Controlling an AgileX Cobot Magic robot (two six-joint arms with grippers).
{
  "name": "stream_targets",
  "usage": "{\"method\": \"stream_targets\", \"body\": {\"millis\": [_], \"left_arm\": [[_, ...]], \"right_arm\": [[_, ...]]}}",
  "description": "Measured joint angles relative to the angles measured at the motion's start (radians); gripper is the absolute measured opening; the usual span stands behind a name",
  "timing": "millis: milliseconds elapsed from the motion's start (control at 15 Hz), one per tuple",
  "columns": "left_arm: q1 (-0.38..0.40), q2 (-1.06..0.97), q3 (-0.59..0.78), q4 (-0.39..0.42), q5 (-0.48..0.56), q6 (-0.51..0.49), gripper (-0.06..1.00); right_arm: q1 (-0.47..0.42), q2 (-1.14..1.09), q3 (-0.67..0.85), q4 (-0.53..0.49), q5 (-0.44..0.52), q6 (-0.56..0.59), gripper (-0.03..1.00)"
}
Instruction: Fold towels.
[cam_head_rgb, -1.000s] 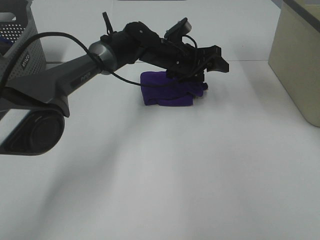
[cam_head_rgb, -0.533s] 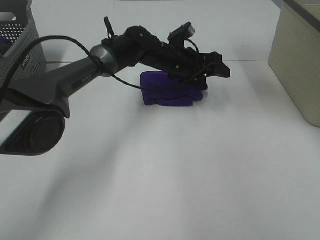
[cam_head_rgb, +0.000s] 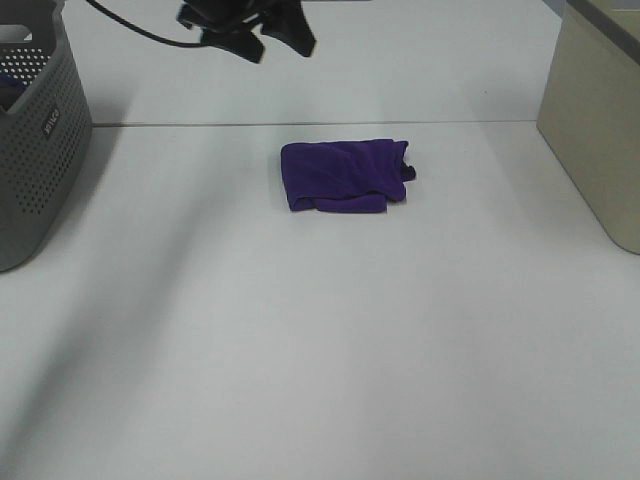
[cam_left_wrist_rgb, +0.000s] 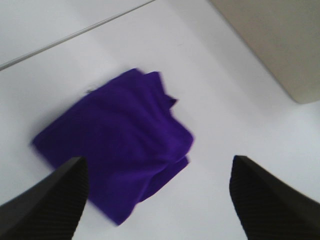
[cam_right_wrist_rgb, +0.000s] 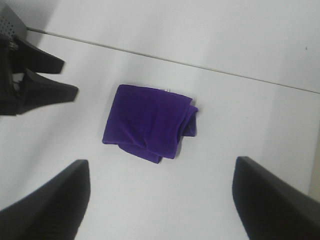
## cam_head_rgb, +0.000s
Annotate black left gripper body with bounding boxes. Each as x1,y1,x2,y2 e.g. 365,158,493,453
177,0,305,34

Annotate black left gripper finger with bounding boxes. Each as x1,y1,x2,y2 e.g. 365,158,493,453
200,30,265,64
261,9,316,58

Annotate purple towel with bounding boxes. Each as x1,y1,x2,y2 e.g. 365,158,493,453
280,139,416,214

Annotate grey perforated laundry basket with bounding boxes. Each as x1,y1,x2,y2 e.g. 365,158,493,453
1,1,92,271

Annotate beige storage bin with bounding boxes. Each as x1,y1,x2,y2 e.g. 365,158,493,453
537,1,639,253

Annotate black left camera cable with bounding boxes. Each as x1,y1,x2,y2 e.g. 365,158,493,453
84,0,206,49

